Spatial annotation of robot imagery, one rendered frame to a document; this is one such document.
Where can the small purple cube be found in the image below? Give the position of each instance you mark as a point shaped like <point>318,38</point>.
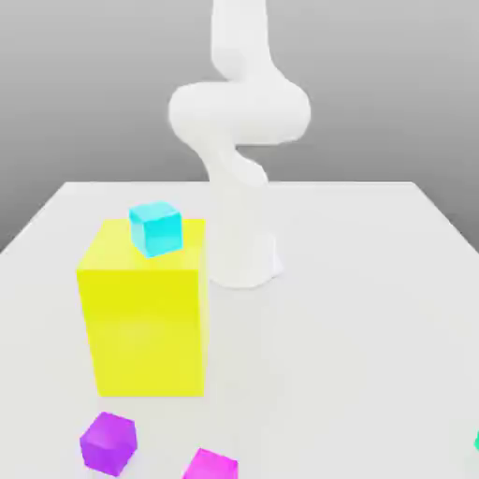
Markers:
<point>108,443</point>

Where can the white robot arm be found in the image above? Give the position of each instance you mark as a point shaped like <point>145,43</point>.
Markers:
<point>239,112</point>

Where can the small cyan cube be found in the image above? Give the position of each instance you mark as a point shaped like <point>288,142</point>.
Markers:
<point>159,230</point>

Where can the small magenta cube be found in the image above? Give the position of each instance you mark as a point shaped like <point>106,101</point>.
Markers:
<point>211,466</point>

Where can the large yellow box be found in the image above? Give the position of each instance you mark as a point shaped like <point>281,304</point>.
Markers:
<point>144,329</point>

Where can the small green cube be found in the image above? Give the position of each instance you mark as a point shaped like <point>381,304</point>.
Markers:
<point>476,441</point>

